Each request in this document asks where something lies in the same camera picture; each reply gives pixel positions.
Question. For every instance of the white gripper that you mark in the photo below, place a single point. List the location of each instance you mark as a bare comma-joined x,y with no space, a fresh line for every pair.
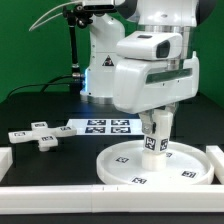
143,85

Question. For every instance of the white round table top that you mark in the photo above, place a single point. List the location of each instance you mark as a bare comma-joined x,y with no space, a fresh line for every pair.
130,163

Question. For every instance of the white cross-shaped table base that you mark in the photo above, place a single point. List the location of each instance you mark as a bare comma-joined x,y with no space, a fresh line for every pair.
45,136

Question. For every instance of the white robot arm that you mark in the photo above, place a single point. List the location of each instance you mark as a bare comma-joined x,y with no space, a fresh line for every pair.
140,54

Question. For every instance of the white marker tag sheet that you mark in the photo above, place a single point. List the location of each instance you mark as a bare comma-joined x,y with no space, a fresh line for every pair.
106,126

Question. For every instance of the white right fence block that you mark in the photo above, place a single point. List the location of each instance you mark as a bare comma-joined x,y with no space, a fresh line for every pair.
216,157

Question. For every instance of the white fence block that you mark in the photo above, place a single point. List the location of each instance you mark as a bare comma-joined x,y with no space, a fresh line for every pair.
216,157
6,160

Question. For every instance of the white front fence bar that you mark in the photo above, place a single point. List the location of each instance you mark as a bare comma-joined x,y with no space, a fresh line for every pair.
111,198

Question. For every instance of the white left fence block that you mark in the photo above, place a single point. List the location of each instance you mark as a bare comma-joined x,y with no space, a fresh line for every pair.
6,160

